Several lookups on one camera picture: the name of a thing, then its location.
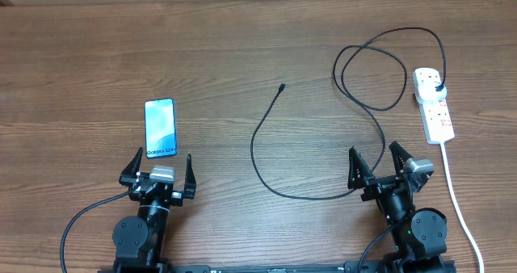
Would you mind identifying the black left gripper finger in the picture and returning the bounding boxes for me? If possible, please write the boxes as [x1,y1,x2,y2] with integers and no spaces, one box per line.
[183,154,196,200]
[119,147,143,186]

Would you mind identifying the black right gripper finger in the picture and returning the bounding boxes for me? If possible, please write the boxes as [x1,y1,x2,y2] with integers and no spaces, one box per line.
[347,146,375,189]
[389,141,413,175]

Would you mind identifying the blue Galaxy smartphone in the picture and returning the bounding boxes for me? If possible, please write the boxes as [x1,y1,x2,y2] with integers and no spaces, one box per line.
[145,99,177,158]

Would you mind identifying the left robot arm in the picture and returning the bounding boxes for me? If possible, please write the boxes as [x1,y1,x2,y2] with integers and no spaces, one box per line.
[112,149,196,272]

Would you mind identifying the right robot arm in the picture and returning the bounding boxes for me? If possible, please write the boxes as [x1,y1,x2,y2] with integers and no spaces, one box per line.
[344,141,456,272]

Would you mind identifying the white charger plug adapter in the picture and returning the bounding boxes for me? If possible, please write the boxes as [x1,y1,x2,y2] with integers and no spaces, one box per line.
[415,82,448,104]

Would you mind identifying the white power strip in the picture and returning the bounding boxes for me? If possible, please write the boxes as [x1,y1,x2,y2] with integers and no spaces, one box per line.
[412,68,455,145]

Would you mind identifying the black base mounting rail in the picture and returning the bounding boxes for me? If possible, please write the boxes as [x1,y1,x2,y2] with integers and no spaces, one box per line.
[98,261,456,273]

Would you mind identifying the black USB charging cable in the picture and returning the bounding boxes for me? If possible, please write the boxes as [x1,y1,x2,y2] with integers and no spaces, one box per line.
[250,27,448,202]

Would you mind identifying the white power strip cord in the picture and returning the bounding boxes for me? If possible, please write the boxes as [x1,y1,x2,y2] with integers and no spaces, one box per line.
[439,141,485,273]

